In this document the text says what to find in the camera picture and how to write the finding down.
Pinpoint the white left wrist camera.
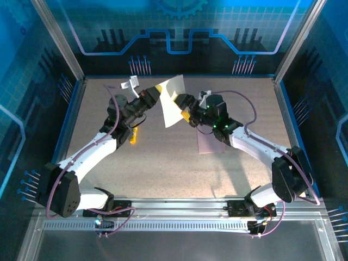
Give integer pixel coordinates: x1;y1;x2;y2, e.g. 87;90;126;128
120;75;140;98

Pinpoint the slotted cable duct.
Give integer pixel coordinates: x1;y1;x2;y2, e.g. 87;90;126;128
42;220;253;232

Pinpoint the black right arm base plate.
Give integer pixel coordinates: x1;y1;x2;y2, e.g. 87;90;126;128
227;200;277;218

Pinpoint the aluminium front rail beam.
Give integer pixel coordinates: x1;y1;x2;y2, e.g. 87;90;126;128
34;197;328;218

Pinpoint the pink envelope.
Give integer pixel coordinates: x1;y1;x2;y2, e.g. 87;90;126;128
197;125;228;155

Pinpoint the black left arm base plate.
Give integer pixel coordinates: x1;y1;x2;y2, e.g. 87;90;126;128
83;200;134;218

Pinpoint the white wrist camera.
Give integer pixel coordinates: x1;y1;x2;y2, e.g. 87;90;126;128
197;89;213;107
120;75;140;98

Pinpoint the printed paper letter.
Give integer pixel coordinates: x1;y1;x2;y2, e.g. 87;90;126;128
158;74;187;128

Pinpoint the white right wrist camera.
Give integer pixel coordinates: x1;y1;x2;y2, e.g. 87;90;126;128
197;89;213;107

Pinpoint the grey front platform panel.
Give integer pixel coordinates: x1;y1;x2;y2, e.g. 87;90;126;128
16;212;345;261

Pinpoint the black connector box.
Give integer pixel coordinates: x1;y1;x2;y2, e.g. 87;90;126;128
94;217;115;235
247;219;266;236

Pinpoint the aluminium side rail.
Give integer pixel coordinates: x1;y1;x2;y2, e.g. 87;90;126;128
273;78;313;197
45;78;88;198

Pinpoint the aluminium corner post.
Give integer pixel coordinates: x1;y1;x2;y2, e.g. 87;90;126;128
30;0;87;83
273;0;328;84

